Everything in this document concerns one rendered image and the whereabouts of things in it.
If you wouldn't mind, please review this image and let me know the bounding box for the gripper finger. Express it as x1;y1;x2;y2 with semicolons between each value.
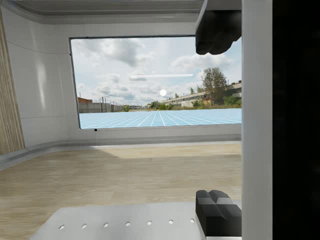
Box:
195;9;243;56
195;189;243;240

